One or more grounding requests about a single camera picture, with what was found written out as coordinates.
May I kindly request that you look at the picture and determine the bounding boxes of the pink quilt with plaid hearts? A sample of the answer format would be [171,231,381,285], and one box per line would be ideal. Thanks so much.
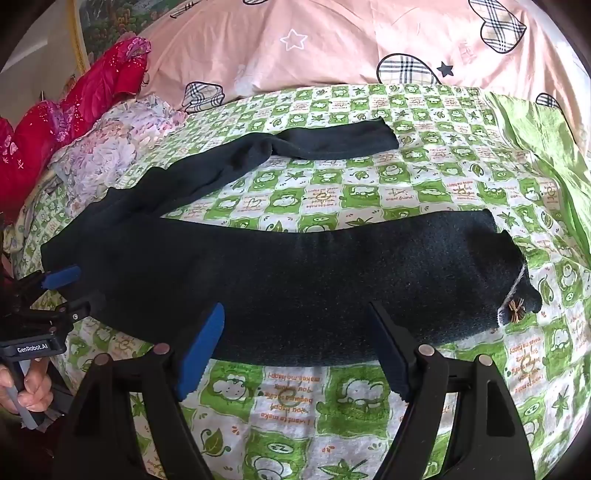
[139,0,583,139]

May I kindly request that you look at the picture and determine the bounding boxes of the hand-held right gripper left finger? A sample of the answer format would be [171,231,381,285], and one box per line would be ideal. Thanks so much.
[54,302,226,480]

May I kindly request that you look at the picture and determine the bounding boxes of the black pants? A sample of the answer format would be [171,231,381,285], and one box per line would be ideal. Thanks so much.
[41,117,544,368]

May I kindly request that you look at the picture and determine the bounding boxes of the green checked printed bedsheet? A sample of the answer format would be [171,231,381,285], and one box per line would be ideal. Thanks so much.
[9,83,591,480]

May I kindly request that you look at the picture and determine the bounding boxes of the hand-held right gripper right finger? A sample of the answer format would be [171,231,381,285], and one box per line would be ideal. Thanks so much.
[368,301,539,480]

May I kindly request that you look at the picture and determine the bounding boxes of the gold framed flower painting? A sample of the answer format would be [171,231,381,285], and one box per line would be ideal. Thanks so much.
[69,0,172,71]

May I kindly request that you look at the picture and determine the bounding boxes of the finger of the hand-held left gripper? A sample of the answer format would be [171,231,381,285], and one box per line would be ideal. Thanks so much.
[28,298,106,325]
[8,265,82,305]

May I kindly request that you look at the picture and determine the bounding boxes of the floral blanket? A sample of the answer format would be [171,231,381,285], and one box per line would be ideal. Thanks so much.
[46,95,190,206]

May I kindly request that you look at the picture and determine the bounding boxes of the person's left hand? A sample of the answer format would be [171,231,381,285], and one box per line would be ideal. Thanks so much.
[0,356,52,412]

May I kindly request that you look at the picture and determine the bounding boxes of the red sequined cloth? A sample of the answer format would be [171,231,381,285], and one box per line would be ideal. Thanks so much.
[0,38,152,204]

